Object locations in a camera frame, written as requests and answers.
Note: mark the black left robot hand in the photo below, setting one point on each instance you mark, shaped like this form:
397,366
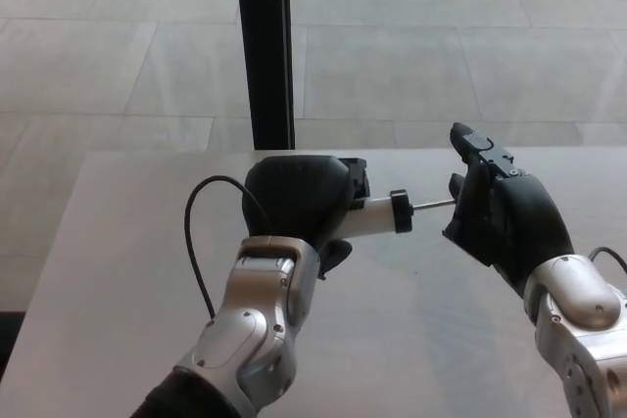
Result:
294,198

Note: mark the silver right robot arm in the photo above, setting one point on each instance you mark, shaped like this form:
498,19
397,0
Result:
578,320

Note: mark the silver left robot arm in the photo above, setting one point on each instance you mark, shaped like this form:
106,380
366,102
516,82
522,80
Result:
245,325

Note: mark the black vertical metal post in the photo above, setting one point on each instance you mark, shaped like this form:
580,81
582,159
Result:
264,46

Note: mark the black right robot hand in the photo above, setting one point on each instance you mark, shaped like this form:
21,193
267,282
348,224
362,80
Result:
524,222

